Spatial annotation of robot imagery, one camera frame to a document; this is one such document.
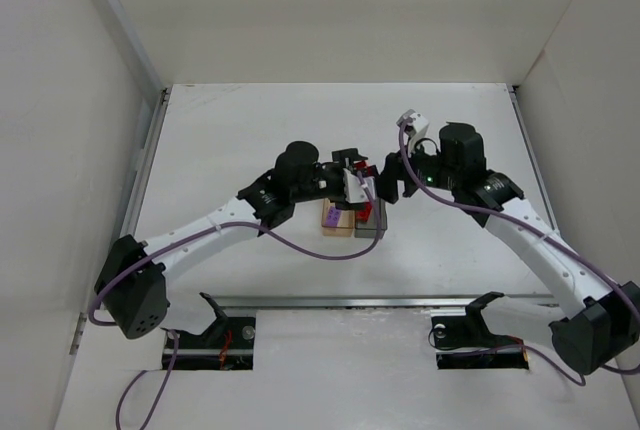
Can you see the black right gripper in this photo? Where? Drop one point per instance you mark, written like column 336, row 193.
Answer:
column 407, row 176

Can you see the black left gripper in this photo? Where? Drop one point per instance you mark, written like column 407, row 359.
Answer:
column 338, row 180

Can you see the red lego brick assembly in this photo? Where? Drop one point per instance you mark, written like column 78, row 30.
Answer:
column 362, row 215

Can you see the purple lego brick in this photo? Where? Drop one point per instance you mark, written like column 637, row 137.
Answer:
column 333, row 217

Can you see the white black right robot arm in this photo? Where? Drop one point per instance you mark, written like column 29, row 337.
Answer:
column 595, row 319

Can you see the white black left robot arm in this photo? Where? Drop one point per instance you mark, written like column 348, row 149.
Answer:
column 133, row 285

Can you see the grey plastic container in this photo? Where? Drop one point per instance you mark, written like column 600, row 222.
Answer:
column 377, row 222

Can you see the wooden tray container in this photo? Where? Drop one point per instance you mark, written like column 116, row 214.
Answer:
column 346, row 228

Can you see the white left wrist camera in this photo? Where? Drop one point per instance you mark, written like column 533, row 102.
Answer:
column 358, row 188

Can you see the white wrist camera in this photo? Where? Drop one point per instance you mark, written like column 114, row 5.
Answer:
column 415, row 126
column 358, row 188

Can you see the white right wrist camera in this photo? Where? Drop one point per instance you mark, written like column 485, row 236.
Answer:
column 415, row 126

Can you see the aluminium rail right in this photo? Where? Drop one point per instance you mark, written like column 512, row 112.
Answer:
column 540, row 185

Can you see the aluminium rail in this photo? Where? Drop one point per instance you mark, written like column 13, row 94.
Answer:
column 147, row 137
column 540, row 185
column 345, row 302

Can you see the aluminium rail front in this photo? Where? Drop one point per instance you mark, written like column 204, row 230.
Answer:
column 345, row 302

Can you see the aluminium rail left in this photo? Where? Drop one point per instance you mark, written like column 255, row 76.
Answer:
column 147, row 137

